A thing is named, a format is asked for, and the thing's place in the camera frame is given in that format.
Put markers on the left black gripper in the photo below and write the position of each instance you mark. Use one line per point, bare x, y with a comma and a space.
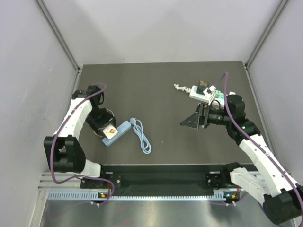
108, 119

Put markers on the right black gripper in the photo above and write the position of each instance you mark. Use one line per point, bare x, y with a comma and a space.
192, 121

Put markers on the white cube socket adapter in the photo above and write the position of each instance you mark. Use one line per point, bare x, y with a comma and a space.
110, 131

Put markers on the dark green charger cube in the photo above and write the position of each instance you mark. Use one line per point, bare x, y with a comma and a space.
202, 85

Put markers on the light green plug adapter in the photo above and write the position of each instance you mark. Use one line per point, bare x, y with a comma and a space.
217, 93

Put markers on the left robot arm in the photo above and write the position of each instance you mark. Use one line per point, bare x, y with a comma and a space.
63, 151

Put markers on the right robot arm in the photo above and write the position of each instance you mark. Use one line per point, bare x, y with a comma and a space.
280, 195

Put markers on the white multicolour power strip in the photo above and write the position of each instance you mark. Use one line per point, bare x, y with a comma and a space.
194, 95

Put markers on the blue power strip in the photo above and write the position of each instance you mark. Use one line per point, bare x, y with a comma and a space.
122, 129

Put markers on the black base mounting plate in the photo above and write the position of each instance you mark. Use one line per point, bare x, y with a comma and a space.
166, 179

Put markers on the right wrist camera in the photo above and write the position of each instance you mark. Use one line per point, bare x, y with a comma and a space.
209, 93

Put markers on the slotted cable duct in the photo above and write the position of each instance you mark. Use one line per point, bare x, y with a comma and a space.
101, 196

